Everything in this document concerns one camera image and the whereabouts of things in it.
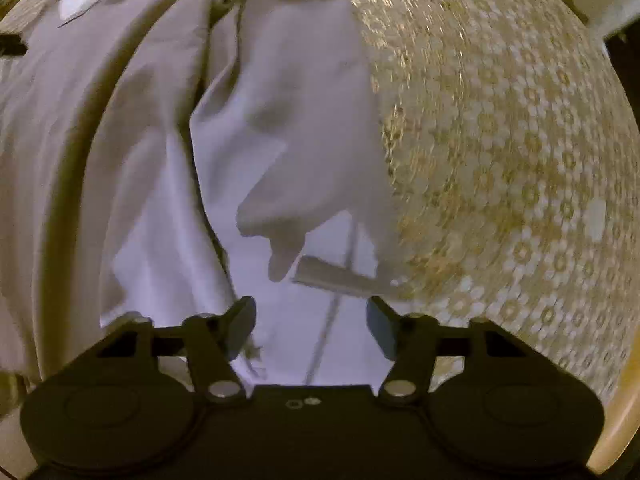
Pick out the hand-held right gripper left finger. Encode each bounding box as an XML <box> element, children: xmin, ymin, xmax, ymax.
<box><xmin>95</xmin><ymin>295</ymin><xmax>258</xmax><ymax>404</ymax></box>

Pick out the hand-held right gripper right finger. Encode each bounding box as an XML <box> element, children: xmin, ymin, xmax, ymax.
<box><xmin>366</xmin><ymin>295</ymin><xmax>532</xmax><ymax>402</ymax></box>

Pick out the white shirt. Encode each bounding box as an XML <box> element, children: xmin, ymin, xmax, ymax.
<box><xmin>0</xmin><ymin>0</ymin><xmax>417</xmax><ymax>397</ymax></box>

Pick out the gold floral lace tablecloth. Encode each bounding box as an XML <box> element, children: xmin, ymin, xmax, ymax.
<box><xmin>0</xmin><ymin>0</ymin><xmax>640</xmax><ymax>413</ymax></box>

